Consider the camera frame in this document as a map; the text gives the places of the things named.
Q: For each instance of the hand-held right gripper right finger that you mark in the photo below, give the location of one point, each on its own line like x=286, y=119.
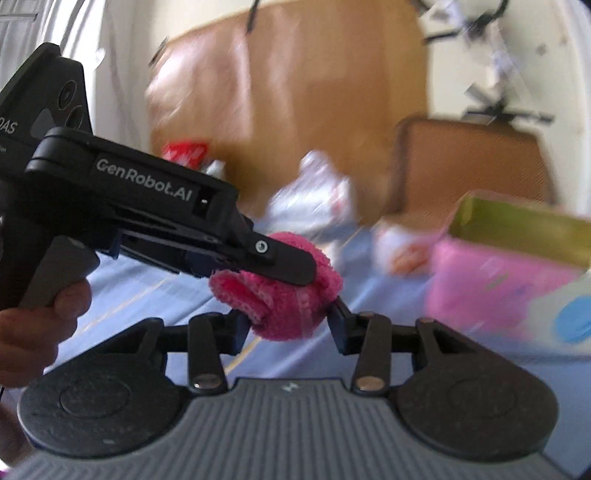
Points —
x=339, y=328

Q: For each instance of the white item with blue circle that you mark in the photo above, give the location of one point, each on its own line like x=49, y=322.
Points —
x=577, y=318

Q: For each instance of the person's left hand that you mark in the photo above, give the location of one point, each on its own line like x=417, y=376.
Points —
x=32, y=341

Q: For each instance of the blue bedsheet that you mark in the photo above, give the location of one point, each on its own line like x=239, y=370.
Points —
x=138, y=288

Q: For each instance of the wooden headboard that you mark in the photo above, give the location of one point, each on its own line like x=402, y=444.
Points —
x=300, y=92

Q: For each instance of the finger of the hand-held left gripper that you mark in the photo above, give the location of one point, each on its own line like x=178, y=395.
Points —
x=157, y=251
x=286, y=263

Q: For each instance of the pink tin box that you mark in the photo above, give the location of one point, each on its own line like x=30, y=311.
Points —
x=480, y=281

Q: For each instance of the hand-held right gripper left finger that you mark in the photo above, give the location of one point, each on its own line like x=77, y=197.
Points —
x=240, y=330

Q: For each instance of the white printed cup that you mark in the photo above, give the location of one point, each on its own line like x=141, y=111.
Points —
x=401, y=249

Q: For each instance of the pink fluffy cloth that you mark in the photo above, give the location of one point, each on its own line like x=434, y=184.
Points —
x=286, y=309

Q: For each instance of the clear plastic bag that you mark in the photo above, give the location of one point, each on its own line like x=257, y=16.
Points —
x=314, y=194

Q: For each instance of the red packet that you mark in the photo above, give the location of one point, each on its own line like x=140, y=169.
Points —
x=182, y=151

